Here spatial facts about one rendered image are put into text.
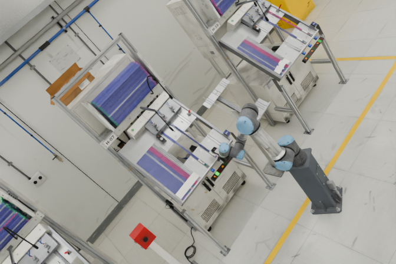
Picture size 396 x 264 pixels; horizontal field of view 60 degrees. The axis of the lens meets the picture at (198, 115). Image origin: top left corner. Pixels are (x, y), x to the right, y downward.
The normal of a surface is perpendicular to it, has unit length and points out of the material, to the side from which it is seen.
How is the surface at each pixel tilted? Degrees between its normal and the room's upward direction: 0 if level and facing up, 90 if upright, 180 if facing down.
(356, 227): 0
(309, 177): 90
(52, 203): 90
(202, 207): 90
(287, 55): 45
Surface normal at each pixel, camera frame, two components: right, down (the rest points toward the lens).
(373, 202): -0.57, -0.68
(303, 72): 0.55, 0.11
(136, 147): -0.04, -0.42
